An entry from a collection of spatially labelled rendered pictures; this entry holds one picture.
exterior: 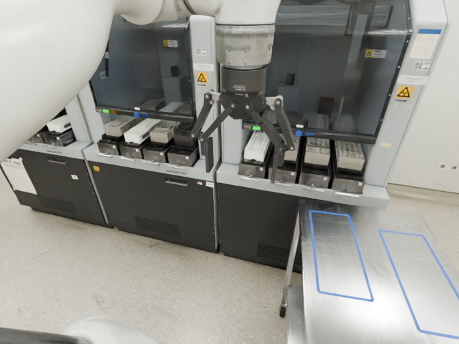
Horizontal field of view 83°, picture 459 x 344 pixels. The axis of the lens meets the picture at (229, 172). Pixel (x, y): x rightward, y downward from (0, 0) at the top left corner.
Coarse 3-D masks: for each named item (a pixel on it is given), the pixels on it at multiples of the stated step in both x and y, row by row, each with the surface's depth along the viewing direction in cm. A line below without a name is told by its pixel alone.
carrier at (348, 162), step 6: (342, 156) 123; (348, 156) 124; (354, 156) 123; (342, 162) 124; (348, 162) 123; (354, 162) 122; (360, 162) 122; (348, 168) 125; (354, 168) 124; (360, 168) 123
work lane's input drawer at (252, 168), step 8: (272, 144) 150; (240, 160) 134; (248, 160) 132; (256, 160) 132; (264, 160) 132; (240, 168) 133; (248, 168) 132; (256, 168) 130; (264, 168) 129; (240, 176) 131; (256, 176) 133
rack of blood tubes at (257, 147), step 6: (258, 132) 149; (264, 132) 150; (252, 138) 144; (258, 138) 143; (264, 138) 144; (252, 144) 137; (258, 144) 137; (264, 144) 138; (246, 150) 131; (252, 150) 131; (258, 150) 132; (264, 150) 131; (246, 156) 133; (252, 156) 132; (258, 156) 131; (264, 156) 135
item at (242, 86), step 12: (228, 72) 40; (240, 72) 40; (252, 72) 40; (264, 72) 41; (228, 84) 41; (240, 84) 41; (252, 84) 41; (264, 84) 43; (228, 96) 45; (240, 96) 44; (252, 96) 44; (264, 96) 44; (240, 108) 45
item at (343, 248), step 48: (336, 240) 87; (384, 240) 87; (432, 240) 87; (288, 288) 131; (336, 288) 72; (384, 288) 72; (432, 288) 72; (288, 336) 112; (336, 336) 62; (384, 336) 62; (432, 336) 62
